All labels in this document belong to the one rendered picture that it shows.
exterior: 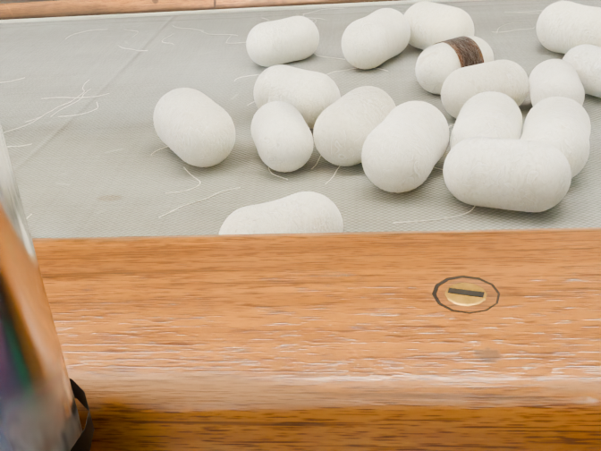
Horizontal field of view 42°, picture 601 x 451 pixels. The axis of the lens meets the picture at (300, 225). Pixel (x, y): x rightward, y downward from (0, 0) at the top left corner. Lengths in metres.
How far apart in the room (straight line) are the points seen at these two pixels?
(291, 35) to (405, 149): 0.14
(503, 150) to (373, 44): 0.13
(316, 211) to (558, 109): 0.09
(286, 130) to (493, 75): 0.08
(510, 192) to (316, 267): 0.08
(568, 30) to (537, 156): 0.14
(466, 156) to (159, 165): 0.11
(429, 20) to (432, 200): 0.14
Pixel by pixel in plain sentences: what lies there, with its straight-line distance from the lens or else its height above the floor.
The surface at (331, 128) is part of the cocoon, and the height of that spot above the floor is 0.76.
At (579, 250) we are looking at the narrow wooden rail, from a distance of 0.16.
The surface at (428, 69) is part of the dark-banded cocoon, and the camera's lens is 0.31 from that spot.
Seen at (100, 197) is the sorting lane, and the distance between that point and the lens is 0.25.
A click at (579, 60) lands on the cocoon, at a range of 0.31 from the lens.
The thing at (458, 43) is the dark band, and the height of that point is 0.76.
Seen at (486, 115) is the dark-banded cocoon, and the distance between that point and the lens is 0.24.
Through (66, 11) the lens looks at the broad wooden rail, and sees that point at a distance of 0.50.
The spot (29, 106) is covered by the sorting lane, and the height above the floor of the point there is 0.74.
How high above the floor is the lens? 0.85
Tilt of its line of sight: 29 degrees down
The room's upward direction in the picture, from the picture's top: 4 degrees counter-clockwise
